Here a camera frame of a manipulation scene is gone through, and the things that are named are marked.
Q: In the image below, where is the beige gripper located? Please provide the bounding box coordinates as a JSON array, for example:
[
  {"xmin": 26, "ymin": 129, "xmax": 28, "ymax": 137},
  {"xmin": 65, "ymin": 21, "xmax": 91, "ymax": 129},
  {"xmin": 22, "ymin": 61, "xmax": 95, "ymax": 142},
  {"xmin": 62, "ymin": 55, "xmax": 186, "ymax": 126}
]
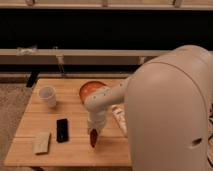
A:
[{"xmin": 87, "ymin": 110, "xmax": 107, "ymax": 133}]

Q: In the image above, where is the dark red pepper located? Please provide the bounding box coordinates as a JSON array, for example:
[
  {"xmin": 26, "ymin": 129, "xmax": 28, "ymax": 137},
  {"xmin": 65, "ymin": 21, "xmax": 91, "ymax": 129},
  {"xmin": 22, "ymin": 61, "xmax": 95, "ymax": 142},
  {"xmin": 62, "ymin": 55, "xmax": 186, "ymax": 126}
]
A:
[{"xmin": 90, "ymin": 129, "xmax": 98, "ymax": 148}]

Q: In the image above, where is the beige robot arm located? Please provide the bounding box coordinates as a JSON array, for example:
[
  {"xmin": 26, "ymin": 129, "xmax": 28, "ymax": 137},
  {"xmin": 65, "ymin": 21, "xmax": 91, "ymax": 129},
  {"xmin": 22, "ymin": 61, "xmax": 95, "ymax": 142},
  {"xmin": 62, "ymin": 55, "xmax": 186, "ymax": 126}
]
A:
[{"xmin": 84, "ymin": 45, "xmax": 213, "ymax": 171}]

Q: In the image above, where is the white sponge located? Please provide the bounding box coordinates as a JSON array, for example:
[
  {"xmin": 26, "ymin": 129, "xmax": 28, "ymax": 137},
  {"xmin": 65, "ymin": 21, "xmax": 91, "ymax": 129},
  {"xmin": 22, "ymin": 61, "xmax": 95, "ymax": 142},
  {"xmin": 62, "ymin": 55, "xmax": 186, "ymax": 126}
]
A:
[{"xmin": 33, "ymin": 132, "xmax": 51, "ymax": 155}]

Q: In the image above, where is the white tube bottle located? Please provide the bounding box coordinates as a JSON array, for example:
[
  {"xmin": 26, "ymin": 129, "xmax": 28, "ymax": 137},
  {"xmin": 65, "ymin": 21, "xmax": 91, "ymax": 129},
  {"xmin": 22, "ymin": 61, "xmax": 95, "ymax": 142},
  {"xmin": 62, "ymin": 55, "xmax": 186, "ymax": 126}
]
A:
[{"xmin": 111, "ymin": 105, "xmax": 127, "ymax": 136}]

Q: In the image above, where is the black rectangular block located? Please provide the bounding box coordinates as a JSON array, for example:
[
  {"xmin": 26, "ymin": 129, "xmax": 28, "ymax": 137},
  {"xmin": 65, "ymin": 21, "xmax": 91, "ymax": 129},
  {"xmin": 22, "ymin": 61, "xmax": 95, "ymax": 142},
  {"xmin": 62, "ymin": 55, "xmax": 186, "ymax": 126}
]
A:
[{"xmin": 56, "ymin": 119, "xmax": 69, "ymax": 143}]

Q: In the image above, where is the wooden board table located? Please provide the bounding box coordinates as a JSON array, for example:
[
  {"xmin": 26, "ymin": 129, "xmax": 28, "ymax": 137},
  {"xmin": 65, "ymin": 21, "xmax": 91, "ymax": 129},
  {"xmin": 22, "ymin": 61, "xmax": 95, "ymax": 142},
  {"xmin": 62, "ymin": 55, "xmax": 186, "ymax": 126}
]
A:
[{"xmin": 4, "ymin": 79, "xmax": 131, "ymax": 167}]

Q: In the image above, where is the white plastic cup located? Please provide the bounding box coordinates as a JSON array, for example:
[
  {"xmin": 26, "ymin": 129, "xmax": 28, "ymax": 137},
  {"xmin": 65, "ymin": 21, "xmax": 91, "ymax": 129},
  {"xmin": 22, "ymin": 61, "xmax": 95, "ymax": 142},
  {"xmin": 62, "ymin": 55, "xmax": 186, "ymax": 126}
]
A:
[{"xmin": 38, "ymin": 86, "xmax": 57, "ymax": 108}]

